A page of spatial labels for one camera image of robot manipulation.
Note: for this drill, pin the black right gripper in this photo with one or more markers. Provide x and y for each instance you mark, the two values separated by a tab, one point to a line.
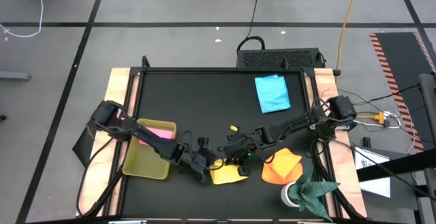
238	147

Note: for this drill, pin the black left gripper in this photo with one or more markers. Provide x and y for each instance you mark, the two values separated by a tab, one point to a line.
202	159

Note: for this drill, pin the yellow microfiber towel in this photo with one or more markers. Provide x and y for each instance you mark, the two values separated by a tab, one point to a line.
226	176

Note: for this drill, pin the orange microfiber towel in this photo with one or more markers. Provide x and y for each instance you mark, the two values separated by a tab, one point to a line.
282	167

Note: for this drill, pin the yellow plastic bin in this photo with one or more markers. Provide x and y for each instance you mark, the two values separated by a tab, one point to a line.
146	162

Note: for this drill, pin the pink microfiber towel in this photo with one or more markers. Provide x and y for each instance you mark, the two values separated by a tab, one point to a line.
160	133

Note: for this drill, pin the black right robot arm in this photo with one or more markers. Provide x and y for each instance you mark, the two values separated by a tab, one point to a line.
296	123

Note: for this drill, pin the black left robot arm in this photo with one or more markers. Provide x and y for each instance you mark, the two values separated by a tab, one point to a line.
143	135

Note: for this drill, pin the blue microfiber towel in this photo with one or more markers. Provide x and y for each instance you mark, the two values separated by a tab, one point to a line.
272	94

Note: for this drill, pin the small yellow tag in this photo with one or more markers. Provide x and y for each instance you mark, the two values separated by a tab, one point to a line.
234	128

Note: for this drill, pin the white round pot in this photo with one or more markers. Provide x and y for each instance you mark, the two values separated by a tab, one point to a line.
285	195

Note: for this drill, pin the green cloth in white cup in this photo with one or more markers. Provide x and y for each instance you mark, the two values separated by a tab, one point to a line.
311	193

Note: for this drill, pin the light wooden side board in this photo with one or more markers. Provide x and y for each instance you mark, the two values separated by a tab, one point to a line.
116	88
327	88

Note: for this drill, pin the black computer case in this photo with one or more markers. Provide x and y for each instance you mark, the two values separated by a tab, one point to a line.
279	59

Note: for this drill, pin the black flat flap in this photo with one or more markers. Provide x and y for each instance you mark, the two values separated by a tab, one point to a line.
83	149

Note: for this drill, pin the small black box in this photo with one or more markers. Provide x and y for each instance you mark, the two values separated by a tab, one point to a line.
366	142

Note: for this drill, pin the white paper sheet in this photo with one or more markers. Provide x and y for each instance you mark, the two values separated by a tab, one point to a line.
374	183

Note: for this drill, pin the yellow power plug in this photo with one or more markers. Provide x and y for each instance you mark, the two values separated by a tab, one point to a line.
376	116

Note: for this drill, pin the black stand beam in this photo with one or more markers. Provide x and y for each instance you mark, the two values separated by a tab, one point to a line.
395	166

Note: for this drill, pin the black hazard-striped floor mat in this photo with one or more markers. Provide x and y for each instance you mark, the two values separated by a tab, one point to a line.
398	81

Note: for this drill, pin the black stand pole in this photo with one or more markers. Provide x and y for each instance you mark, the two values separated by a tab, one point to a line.
430	115

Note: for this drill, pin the gray metal foot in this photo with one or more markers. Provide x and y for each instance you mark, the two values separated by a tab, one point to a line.
13	76

